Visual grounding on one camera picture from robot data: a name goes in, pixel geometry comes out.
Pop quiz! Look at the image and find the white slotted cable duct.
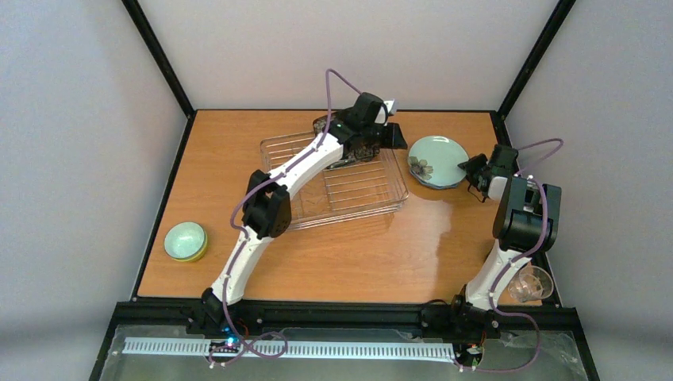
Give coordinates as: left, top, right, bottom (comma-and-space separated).
119, 337, 455, 362

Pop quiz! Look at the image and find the green yellow small bowl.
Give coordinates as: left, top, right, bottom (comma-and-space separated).
163, 221, 208, 263

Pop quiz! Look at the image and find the light green round plate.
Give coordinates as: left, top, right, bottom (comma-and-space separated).
407, 136, 469, 190

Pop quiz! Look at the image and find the black frame post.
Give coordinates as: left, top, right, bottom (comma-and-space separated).
498, 0, 576, 121
121, 0, 195, 118

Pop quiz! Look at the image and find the black frame post right rear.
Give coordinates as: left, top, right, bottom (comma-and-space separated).
498, 0, 576, 121

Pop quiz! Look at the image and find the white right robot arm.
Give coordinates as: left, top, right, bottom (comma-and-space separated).
451, 144, 562, 334

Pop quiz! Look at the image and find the wire metal dish rack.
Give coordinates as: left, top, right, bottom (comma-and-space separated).
287, 149, 409, 231

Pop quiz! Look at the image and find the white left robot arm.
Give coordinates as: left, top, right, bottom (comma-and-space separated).
195, 92, 408, 333

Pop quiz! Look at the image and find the black frame post left rear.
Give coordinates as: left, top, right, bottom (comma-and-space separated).
121, 0, 195, 118

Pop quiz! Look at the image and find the black floral square plate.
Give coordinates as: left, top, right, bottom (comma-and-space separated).
312, 115, 381, 170

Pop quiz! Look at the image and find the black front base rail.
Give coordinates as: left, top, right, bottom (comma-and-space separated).
90, 298, 598, 380

